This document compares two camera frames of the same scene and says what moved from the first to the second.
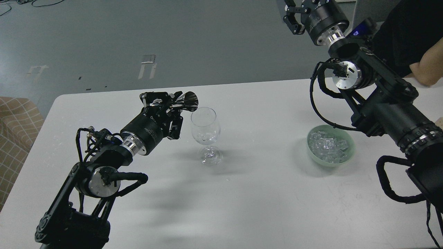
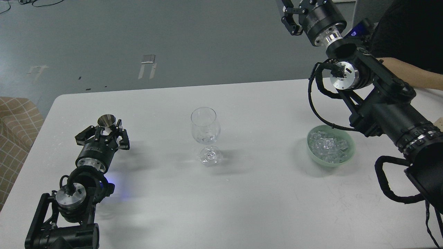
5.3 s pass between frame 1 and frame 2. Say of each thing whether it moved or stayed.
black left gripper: moved
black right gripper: stayed
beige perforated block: stayed
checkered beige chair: stayed
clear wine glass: stayed
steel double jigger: moved
